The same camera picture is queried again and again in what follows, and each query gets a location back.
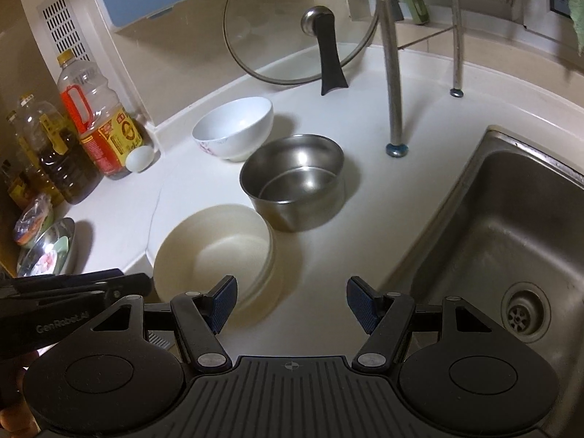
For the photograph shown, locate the small yellow-capped bottle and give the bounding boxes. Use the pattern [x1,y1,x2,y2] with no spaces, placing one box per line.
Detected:
[0,157,28,211]

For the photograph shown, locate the plastic-wrapped food packet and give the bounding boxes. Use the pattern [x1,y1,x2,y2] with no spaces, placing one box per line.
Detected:
[12,193,55,248]

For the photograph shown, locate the glass pot lid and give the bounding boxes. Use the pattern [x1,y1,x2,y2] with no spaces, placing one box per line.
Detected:
[223,0,380,96]

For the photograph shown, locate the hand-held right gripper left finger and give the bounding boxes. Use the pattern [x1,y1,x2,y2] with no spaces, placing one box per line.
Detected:
[89,276,239,372]

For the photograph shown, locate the red-handled oil bottle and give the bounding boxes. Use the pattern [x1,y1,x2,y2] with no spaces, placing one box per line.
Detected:
[57,49,145,181]

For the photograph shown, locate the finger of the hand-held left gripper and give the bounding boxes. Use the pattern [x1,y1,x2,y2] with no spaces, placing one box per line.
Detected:
[0,274,152,313]
[0,268,125,293]

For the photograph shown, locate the dark oil bottle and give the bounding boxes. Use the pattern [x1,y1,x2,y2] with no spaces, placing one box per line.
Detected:
[17,94,104,206]

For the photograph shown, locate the white wall vent grille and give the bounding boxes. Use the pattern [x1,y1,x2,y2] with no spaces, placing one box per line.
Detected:
[36,0,93,71]

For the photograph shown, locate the light oil bottle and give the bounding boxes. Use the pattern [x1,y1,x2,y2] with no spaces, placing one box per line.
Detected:
[4,109,46,208]

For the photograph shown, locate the metal dish rack legs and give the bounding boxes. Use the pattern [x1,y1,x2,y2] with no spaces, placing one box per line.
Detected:
[362,0,466,159]

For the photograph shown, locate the stainless steel sink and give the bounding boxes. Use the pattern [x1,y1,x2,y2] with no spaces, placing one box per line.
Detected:
[396,125,584,402]

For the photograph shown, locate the green cloth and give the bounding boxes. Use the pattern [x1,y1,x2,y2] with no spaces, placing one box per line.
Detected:
[565,0,584,58]

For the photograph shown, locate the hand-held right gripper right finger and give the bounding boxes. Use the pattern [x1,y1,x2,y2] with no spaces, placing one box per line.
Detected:
[347,276,496,372]

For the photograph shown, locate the pale egg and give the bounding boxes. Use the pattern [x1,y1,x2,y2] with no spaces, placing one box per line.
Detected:
[125,145,156,174]

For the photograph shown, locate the stainless steel plate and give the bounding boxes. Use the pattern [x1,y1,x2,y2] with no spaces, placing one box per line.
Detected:
[17,218,76,279]

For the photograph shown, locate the beige round bowl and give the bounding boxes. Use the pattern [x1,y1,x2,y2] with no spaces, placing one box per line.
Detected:
[153,204,277,316]

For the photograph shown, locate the person's left hand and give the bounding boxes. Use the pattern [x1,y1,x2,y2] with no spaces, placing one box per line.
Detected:
[0,351,38,435]

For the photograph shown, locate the white floral ceramic bowl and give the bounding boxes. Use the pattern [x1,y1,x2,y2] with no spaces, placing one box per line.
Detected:
[191,96,275,163]

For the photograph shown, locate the stainless steel bowl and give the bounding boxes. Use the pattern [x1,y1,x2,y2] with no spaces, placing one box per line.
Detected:
[239,134,346,233]

